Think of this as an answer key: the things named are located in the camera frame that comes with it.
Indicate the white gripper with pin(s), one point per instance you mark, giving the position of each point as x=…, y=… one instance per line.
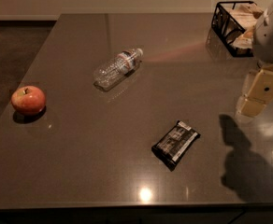
x=269, y=40

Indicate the black wire basket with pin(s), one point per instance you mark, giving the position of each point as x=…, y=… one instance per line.
x=227, y=28

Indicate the clear plastic water bottle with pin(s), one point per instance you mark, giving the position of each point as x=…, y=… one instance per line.
x=117, y=69

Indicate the black rxbar chocolate wrapper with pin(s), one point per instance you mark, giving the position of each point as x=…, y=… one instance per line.
x=173, y=145

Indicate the red apple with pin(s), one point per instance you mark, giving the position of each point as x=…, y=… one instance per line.
x=28, y=100

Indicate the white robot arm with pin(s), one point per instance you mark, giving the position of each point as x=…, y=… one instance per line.
x=257, y=91

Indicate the white napkins in basket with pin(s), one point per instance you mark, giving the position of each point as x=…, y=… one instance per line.
x=246, y=15

